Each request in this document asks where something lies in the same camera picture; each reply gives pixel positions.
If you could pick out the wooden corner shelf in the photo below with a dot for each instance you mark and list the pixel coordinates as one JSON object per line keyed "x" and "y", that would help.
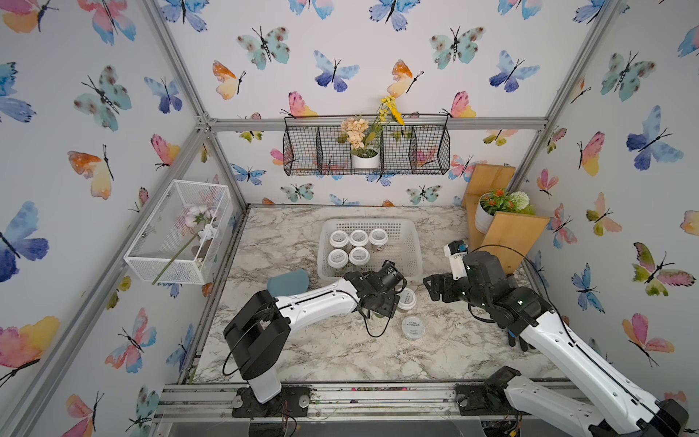
{"x": 510, "y": 236}

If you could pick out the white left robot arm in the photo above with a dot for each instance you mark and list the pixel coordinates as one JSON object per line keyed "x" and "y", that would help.
{"x": 257, "y": 335}

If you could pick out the pink artificial flower stem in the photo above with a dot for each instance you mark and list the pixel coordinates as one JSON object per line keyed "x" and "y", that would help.
{"x": 199, "y": 220}

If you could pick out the white wire mesh box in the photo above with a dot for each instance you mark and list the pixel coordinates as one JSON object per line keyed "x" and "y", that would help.
{"x": 164, "y": 233}

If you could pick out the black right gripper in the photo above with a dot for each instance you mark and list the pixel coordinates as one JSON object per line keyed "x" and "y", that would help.
{"x": 448, "y": 280}

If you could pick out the white pot green plant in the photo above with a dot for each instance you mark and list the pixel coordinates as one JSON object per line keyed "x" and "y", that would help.
{"x": 501, "y": 200}

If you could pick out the yogurt cup without cap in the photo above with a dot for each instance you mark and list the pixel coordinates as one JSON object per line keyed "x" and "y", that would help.
{"x": 413, "y": 328}

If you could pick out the blue black work glove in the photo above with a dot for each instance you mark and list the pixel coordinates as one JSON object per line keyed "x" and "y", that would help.
{"x": 515, "y": 340}

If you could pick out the black wire wall basket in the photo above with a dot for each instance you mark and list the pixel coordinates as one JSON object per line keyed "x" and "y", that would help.
{"x": 419, "y": 145}

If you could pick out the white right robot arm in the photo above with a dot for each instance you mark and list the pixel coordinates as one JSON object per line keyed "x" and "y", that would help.
{"x": 614, "y": 405}

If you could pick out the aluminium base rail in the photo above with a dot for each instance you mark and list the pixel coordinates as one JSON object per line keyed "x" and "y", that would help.
{"x": 334, "y": 401}

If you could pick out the white pot beige flowers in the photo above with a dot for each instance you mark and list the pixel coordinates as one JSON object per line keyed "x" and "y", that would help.
{"x": 365, "y": 138}

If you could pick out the white plastic perforated basket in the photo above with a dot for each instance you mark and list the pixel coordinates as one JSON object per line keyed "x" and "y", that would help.
{"x": 403, "y": 247}

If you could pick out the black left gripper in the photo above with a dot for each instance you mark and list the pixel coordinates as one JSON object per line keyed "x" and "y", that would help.
{"x": 390, "y": 307}

